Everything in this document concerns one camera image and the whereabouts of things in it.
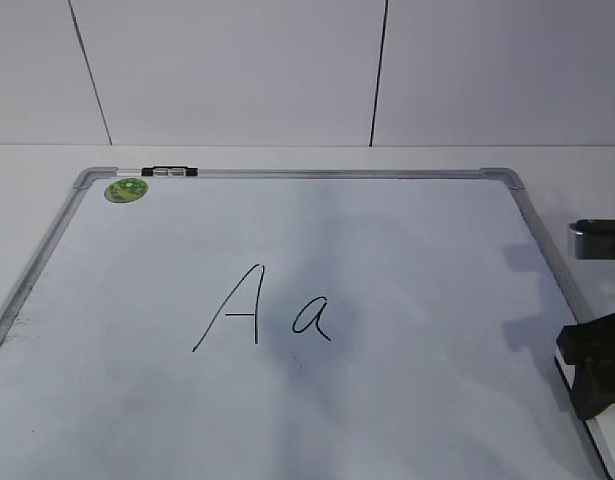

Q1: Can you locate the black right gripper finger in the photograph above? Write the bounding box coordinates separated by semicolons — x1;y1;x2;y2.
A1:
569;219;615;260
557;313;615;421

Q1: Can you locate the white whiteboard eraser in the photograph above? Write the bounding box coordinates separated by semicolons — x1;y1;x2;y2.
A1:
553;349;615;480

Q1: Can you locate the white aluminium-framed whiteboard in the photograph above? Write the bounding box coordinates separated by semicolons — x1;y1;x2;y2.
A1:
0;169;615;479

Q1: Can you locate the round green magnet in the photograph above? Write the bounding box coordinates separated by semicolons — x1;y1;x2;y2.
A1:
104;178;149;204

